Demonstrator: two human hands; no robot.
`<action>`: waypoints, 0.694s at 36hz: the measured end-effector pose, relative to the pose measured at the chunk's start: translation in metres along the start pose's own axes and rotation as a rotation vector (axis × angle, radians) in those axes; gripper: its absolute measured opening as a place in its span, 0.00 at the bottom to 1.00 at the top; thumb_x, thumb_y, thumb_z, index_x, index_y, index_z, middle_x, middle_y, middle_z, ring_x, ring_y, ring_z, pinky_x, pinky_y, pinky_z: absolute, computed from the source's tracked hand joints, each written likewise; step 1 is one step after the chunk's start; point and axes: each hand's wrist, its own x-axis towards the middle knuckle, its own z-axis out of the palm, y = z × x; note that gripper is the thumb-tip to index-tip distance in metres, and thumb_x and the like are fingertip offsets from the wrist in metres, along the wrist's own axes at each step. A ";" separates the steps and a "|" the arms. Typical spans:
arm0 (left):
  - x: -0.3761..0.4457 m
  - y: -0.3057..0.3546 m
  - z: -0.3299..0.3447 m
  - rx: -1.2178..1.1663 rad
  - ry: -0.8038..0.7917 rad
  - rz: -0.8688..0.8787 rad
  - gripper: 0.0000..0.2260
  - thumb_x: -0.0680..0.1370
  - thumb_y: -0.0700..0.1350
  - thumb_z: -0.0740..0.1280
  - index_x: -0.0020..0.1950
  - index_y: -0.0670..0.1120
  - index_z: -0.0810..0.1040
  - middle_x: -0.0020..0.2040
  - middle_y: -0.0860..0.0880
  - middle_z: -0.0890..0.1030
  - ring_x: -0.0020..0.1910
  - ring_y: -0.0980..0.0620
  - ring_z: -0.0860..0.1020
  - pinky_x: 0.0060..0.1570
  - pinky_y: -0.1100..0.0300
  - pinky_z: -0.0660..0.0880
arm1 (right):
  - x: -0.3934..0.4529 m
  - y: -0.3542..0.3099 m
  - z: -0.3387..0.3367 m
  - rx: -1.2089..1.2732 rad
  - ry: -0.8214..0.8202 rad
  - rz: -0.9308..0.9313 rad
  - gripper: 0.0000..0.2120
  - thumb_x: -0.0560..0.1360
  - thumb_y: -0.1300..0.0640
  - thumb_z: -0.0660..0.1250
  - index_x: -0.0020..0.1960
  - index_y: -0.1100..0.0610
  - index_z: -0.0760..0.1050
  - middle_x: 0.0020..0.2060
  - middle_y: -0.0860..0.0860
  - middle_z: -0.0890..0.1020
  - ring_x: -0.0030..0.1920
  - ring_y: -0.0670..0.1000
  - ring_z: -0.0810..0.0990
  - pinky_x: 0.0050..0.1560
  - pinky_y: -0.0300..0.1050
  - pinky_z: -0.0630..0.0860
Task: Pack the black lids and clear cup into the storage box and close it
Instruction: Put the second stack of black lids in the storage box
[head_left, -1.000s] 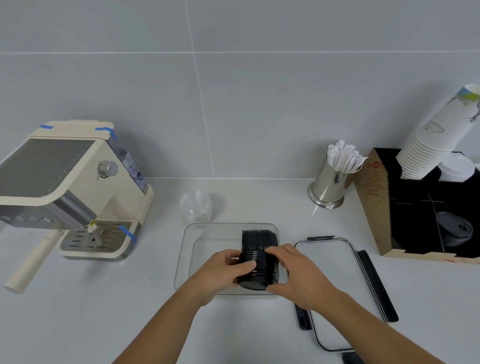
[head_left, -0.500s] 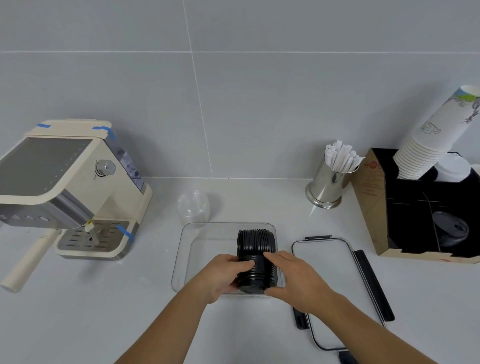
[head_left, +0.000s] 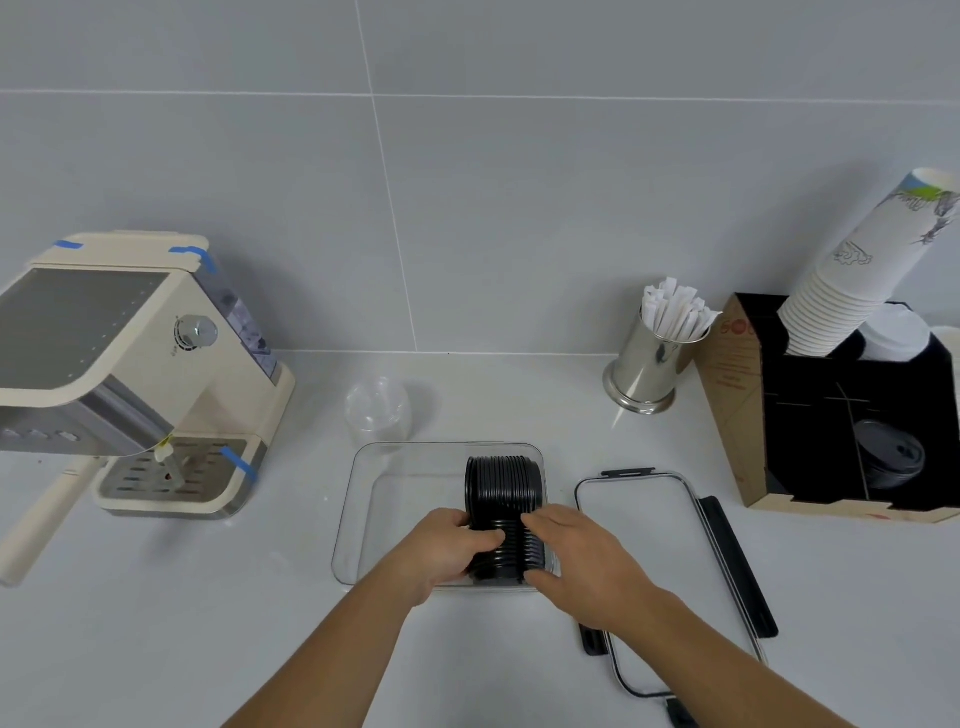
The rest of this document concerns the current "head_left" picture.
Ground person's left hand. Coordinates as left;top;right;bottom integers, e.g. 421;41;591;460
380;508;508;610

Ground person's right hand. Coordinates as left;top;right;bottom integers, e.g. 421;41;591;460
521;503;670;636

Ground container lid with black clips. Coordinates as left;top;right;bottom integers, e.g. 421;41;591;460
574;468;780;728

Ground clear plastic container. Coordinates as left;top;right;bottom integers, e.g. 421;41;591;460
331;441;562;594

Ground black lid stack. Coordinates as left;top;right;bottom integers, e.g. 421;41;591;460
464;454;543;526
466;517;560;588

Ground stack of clear lids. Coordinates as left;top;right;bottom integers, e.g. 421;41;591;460
344;376;412;445

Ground person's left forearm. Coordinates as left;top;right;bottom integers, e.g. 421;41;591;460
221;562;419;728

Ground person's right forearm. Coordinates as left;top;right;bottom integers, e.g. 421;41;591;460
605;590;856;728

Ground steel straw holder cup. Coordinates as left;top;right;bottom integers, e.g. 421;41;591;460
602;311;710;416

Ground black cardboard cup organizer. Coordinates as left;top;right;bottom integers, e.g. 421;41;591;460
693;292;960;525

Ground black lids inside organizer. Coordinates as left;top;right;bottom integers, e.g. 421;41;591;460
852;418;928;493

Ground white lids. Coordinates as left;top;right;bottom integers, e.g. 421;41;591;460
858;302;935;365

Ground cream espresso machine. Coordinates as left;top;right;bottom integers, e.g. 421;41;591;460
0;230;297;588

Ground bundle of white wrapped straws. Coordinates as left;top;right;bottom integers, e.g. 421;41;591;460
641;276;723;343

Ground stack of white paper cups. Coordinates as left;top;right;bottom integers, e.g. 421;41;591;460
776;167;960;358

